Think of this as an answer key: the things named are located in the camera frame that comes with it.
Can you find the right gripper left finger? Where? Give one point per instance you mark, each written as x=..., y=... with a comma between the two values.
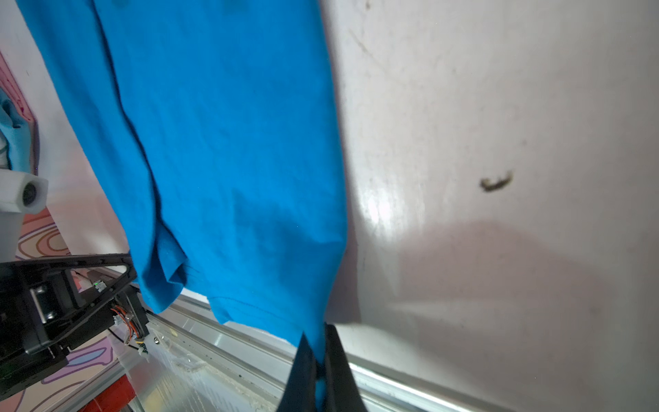
x=300, y=390

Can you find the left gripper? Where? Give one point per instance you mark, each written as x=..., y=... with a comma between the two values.
x=52, y=305

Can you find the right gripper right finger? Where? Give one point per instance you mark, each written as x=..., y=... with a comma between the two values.
x=342, y=393

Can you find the blue t-shirt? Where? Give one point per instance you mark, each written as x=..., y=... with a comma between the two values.
x=211, y=127

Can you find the teal folded t-shirt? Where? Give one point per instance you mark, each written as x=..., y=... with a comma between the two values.
x=16, y=138

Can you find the pink folded t-shirt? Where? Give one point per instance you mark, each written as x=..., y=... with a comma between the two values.
x=10, y=86

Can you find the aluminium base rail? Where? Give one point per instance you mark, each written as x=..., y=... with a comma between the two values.
x=193, y=363

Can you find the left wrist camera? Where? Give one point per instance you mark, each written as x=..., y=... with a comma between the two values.
x=21, y=194

